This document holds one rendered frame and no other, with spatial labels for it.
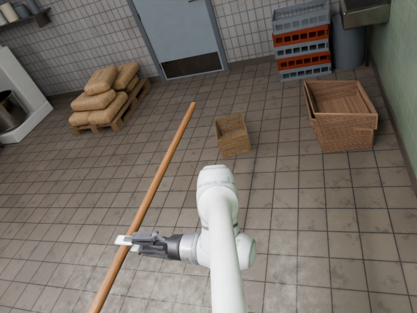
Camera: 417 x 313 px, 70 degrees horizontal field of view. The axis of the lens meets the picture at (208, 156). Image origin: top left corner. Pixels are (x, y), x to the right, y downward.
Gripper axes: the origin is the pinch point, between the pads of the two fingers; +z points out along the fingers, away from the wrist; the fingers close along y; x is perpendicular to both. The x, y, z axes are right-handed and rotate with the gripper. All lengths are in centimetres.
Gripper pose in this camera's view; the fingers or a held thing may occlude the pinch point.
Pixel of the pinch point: (128, 243)
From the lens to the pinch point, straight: 102.4
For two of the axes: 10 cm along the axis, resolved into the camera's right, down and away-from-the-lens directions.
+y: 3.0, 7.3, 6.2
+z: -9.2, 0.5, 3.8
